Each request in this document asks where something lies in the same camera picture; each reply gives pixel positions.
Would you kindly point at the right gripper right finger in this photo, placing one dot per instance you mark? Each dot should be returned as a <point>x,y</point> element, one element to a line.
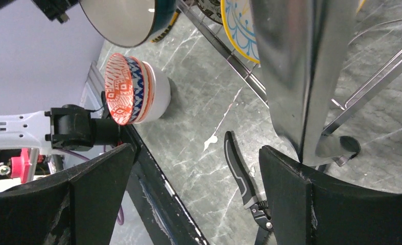
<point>310,207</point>

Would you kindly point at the brown floral bowl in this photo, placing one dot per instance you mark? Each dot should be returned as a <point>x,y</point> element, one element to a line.
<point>211,9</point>

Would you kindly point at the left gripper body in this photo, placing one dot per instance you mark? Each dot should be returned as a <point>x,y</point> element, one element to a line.
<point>52,9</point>

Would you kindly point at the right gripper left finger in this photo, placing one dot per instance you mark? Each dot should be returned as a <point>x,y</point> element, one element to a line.
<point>78,205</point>

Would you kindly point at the yellow handled pliers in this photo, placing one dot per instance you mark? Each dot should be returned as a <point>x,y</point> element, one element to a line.
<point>168,29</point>

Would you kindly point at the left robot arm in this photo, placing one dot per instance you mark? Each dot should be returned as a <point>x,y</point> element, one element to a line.
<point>70,127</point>

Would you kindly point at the steel dish rack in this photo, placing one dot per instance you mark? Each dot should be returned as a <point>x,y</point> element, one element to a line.
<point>302,46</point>

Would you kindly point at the red patterned bowl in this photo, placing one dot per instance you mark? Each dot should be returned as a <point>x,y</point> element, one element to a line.
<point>136,92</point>

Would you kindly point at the black pliers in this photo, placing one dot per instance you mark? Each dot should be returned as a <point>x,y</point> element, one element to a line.
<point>258,208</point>

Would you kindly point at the yellow teal patterned bowl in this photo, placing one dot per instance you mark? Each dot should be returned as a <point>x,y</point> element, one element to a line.
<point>237,21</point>

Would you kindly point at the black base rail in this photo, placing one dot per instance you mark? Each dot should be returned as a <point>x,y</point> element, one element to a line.
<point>153,212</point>

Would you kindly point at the teal white bowl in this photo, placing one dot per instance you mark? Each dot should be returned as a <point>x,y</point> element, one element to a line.
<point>129,23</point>

